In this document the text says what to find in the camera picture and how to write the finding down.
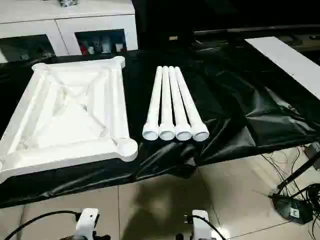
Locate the white plastic table top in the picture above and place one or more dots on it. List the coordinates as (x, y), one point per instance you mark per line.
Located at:
(62, 112)

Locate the white plastic table leg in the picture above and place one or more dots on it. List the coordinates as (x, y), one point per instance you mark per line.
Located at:
(188, 100)
(155, 100)
(166, 100)
(177, 100)

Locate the black tripod stand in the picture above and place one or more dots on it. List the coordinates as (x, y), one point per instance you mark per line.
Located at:
(290, 207)

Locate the black plastic mat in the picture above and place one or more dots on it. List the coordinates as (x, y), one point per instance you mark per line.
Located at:
(225, 100)

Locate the black electronic box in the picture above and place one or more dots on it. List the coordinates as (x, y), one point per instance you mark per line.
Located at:
(312, 155)

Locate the small white cup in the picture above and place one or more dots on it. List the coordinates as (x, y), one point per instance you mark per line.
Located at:
(91, 50)

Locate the small red figure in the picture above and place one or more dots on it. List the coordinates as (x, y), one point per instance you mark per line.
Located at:
(83, 49)

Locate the white mug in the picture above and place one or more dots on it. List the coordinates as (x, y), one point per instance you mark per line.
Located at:
(119, 47)

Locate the white printed carton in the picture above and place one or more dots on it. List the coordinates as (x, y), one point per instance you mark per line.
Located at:
(106, 45)

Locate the small tan label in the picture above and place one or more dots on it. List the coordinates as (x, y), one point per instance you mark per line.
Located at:
(173, 38)

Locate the white flat board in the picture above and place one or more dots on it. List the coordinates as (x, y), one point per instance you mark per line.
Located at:
(282, 62)

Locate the white cabinet with glass doors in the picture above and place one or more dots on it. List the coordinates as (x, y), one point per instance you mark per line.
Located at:
(87, 22)

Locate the tall black cabinet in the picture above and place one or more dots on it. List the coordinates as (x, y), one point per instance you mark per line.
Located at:
(162, 20)

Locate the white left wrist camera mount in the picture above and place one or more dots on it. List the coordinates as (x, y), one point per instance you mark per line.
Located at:
(86, 222)

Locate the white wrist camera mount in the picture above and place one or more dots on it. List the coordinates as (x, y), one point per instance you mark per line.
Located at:
(200, 225)
(86, 222)

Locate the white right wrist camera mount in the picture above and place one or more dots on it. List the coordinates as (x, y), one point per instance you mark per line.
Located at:
(200, 225)

